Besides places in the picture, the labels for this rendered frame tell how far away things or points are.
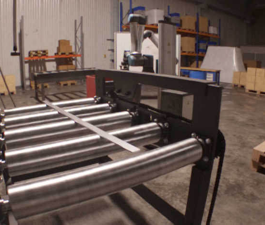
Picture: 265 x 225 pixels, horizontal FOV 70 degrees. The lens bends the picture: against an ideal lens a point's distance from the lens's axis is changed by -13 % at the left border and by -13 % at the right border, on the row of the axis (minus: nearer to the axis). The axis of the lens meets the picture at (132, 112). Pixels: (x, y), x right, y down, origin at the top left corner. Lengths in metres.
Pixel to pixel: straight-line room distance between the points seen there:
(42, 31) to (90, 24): 2.62
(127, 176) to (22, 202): 0.35
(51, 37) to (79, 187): 10.96
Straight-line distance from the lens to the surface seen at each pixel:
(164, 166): 0.84
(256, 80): 9.45
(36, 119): 1.50
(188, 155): 0.93
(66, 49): 10.48
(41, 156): 0.93
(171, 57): 3.10
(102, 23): 12.52
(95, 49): 12.19
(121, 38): 6.02
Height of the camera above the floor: 1.27
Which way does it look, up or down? 15 degrees down
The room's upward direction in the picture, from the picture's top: straight up
